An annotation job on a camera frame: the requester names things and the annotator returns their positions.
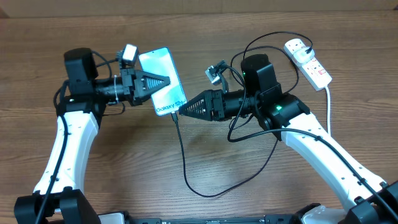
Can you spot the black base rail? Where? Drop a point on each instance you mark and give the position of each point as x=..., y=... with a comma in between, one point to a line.
x=217, y=221

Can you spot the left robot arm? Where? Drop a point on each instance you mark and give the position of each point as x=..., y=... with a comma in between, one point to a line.
x=80, y=104

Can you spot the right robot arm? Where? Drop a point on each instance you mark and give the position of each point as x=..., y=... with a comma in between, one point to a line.
x=364, y=196

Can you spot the white USB charger plug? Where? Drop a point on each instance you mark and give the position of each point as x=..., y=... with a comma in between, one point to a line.
x=303, y=55

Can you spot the Samsung Galaxy smartphone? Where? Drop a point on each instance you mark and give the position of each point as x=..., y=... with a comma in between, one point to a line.
x=167, y=91

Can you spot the white power strip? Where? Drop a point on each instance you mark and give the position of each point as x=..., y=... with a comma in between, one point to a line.
x=313, y=71

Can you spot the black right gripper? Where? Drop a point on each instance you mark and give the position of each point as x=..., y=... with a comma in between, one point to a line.
x=211, y=98

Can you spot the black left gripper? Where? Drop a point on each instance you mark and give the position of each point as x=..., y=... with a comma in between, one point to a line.
x=132, y=76

